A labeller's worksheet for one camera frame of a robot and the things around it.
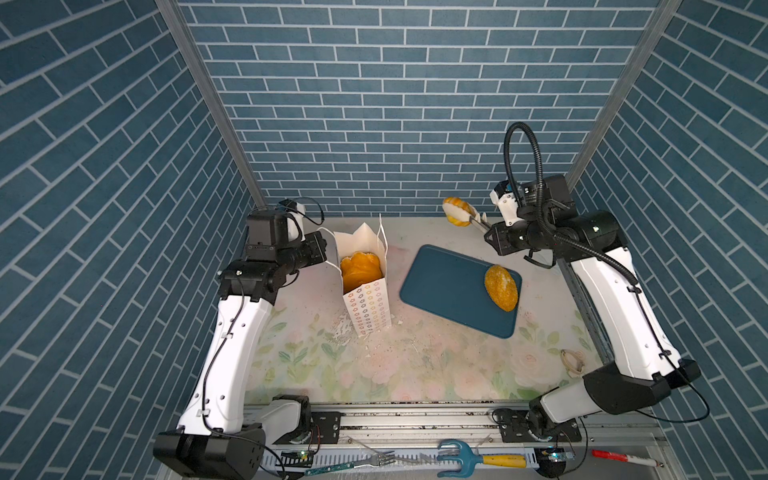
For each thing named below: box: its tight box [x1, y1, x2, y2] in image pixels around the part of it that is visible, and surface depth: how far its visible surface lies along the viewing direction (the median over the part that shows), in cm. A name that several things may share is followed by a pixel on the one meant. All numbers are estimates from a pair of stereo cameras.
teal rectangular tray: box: [399, 244, 523, 339], surface depth 101 cm
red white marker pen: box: [592, 449, 664, 468], surface depth 71 cm
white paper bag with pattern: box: [334, 222, 392, 336], surface depth 80 cm
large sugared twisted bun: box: [340, 251, 384, 295], surface depth 86 cm
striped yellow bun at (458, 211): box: [442, 197, 477, 227], surface depth 78 cm
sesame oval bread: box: [484, 264, 519, 312], surface depth 96 cm
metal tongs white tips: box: [469, 212, 492, 233], surface depth 72 cm
